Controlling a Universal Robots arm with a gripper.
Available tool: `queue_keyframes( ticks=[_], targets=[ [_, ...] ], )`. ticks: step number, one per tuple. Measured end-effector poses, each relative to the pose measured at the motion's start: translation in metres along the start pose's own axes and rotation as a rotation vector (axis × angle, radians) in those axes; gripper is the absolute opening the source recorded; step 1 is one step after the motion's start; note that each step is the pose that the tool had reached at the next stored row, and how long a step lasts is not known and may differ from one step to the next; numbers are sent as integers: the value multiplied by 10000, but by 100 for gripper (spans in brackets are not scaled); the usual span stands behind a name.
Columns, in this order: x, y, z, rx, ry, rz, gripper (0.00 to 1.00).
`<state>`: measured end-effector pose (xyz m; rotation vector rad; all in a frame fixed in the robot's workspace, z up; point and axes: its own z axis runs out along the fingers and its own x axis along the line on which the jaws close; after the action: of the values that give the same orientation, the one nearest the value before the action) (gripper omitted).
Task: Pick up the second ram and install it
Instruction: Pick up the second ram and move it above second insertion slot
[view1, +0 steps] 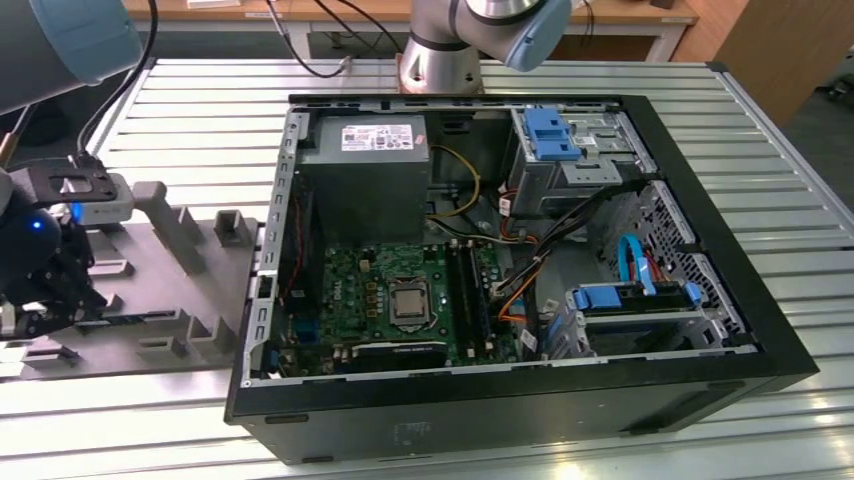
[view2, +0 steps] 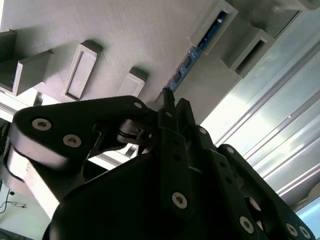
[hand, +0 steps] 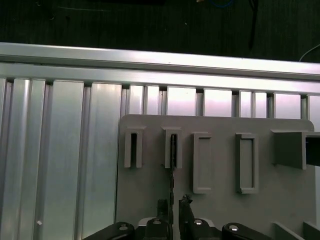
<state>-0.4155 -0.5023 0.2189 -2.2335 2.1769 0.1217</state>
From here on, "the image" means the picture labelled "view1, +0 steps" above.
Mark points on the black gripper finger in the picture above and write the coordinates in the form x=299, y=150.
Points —
x=43, y=320
x=80, y=280

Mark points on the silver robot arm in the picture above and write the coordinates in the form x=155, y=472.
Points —
x=34, y=50

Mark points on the black RAM slot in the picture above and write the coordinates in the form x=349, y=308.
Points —
x=458, y=300

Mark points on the grey parts rack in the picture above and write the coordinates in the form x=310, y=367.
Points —
x=167, y=300

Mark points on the black chair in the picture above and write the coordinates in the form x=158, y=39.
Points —
x=47, y=130

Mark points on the green motherboard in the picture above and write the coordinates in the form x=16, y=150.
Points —
x=354, y=320

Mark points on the grey power supply unit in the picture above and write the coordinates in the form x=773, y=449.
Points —
x=361, y=200

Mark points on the silver CPU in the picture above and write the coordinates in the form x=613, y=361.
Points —
x=409, y=304

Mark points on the black graphics card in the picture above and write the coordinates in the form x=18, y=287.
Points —
x=401, y=352

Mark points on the wooden desk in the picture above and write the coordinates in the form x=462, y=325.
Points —
x=220, y=12

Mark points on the black PC case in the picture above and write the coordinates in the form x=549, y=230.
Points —
x=467, y=425

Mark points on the blue drive carrier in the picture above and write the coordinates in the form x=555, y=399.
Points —
x=550, y=135

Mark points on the blue carrier with disk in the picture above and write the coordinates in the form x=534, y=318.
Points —
x=601, y=299

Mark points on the silver metal drive cage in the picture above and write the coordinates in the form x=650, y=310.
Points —
x=587, y=175

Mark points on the silver metal disk bay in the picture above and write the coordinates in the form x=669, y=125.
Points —
x=641, y=320

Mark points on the wooden cabinet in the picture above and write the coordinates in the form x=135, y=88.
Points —
x=768, y=50

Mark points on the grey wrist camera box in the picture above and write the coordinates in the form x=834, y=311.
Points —
x=7, y=320
x=107, y=205

